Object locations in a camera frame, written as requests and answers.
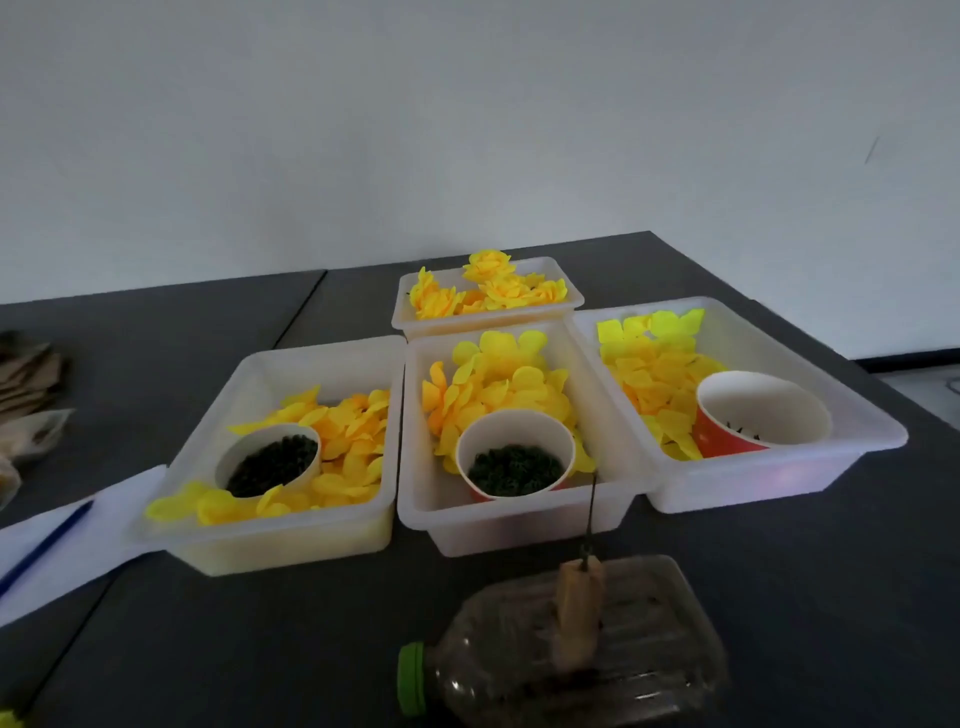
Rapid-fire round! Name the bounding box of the blue pen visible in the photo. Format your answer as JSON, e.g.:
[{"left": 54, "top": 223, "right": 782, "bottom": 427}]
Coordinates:
[{"left": 0, "top": 500, "right": 95, "bottom": 599}]

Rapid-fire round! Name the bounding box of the white paper sheet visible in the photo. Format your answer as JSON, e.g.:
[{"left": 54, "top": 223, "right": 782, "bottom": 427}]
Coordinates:
[{"left": 0, "top": 465, "right": 169, "bottom": 627}]

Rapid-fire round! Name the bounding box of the pile of orange-yellow petals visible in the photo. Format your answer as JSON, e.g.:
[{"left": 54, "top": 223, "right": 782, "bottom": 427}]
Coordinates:
[{"left": 145, "top": 385, "right": 391, "bottom": 526}]

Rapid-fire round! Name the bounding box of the green bottle cap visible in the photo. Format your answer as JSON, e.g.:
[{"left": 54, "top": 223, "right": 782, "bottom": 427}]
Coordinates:
[{"left": 396, "top": 641, "right": 427, "bottom": 717}]

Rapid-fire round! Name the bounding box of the clear plastic bottle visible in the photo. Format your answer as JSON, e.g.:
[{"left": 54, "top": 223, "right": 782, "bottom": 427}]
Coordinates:
[{"left": 422, "top": 555, "right": 730, "bottom": 728}]

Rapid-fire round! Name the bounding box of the pile of bright yellow petals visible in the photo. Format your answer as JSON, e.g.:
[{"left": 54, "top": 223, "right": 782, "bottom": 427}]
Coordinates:
[{"left": 597, "top": 308, "right": 727, "bottom": 462}]

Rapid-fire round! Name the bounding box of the white paper cup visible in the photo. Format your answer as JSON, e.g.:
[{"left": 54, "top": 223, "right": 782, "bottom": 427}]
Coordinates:
[{"left": 214, "top": 423, "right": 323, "bottom": 500}]

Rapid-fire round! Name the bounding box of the small white plastic tray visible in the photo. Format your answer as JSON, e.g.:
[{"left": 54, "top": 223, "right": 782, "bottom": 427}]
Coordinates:
[{"left": 391, "top": 257, "right": 585, "bottom": 341}]

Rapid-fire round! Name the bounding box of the dark green beads heap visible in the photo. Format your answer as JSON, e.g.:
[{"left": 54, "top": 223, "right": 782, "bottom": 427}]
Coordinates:
[
  {"left": 468, "top": 444, "right": 564, "bottom": 498},
  {"left": 226, "top": 435, "right": 319, "bottom": 499}
]

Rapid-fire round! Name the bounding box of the stack of brown cardboard pieces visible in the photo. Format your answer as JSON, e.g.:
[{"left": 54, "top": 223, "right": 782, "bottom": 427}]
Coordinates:
[{"left": 0, "top": 342, "right": 63, "bottom": 426}]

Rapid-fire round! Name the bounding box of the clear plastic bag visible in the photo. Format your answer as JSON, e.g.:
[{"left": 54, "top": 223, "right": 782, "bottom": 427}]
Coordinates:
[{"left": 0, "top": 408, "right": 75, "bottom": 464}]

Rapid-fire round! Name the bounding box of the large red paper cup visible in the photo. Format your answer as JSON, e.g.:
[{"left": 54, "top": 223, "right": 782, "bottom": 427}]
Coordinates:
[{"left": 690, "top": 370, "right": 834, "bottom": 459}]

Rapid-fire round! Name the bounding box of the wooden stick with wire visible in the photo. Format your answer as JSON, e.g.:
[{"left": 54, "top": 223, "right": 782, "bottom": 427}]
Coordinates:
[{"left": 552, "top": 473, "right": 606, "bottom": 671}]

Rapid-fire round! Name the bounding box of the pile of yellow fabric flowers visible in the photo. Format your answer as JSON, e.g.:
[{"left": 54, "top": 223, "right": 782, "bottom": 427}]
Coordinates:
[{"left": 408, "top": 249, "right": 569, "bottom": 321}]

